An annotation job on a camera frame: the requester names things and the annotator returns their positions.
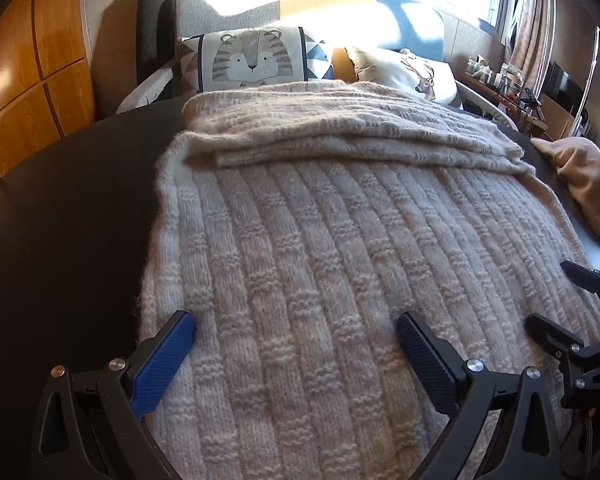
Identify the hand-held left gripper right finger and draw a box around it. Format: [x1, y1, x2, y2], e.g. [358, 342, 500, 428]
[396, 311, 562, 480]

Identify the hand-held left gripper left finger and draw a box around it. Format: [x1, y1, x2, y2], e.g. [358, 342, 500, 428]
[30, 310, 197, 480]

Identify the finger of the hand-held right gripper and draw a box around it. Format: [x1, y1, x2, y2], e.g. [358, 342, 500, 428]
[524, 312, 598, 378]
[560, 259, 600, 333]

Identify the cream knit sweater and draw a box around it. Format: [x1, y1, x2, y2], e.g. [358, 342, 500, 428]
[137, 80, 600, 480]

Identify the metal clothes rack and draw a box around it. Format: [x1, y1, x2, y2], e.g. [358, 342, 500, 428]
[570, 29, 600, 139]

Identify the tan knit garment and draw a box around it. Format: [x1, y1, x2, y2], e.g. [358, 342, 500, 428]
[530, 137, 600, 255]

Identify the cluttered wooden desk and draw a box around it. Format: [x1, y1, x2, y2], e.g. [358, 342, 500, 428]
[462, 55, 590, 142]

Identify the black monitor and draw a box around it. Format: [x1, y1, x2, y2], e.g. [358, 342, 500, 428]
[546, 62, 587, 112]

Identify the white chair armrest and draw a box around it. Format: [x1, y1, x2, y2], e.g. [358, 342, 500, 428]
[454, 79, 520, 132]

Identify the beige curtain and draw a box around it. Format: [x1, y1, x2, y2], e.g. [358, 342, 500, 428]
[499, 0, 557, 92]

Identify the deer print pillow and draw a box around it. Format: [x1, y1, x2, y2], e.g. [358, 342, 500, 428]
[345, 46, 459, 107]

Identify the yellow pillow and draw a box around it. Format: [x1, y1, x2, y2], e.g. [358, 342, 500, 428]
[330, 47, 359, 83]

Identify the wooden cabinet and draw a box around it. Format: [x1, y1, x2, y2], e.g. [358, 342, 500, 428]
[0, 0, 99, 182]

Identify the grey blue yellow sofa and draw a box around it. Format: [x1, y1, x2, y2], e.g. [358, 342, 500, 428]
[116, 0, 481, 115]

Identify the tiger print pillow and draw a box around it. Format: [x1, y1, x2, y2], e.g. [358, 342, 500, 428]
[180, 26, 336, 94]

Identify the black padded cushion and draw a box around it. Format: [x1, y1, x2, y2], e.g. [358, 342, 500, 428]
[135, 0, 181, 90]

